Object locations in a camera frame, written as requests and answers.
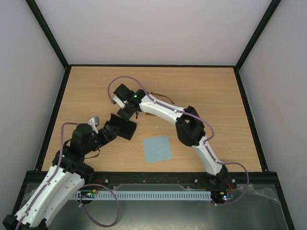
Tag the black aluminium frame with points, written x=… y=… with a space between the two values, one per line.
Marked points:
x=182 y=178

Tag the black glasses case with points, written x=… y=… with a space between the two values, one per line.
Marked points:
x=125 y=129

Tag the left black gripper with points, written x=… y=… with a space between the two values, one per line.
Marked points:
x=111 y=135

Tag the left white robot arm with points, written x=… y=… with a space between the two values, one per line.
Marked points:
x=67 y=174

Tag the white slotted cable duct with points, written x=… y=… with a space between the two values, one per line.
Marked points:
x=144 y=195

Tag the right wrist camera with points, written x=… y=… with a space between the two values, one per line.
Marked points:
x=120 y=102

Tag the blue cleaning cloth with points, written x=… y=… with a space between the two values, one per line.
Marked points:
x=157 y=149

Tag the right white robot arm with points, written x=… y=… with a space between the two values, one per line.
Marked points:
x=189 y=127

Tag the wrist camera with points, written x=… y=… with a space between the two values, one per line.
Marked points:
x=120 y=102
x=94 y=122

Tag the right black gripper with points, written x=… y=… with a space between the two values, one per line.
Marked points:
x=128 y=108

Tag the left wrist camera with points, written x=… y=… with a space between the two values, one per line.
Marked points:
x=94 y=122

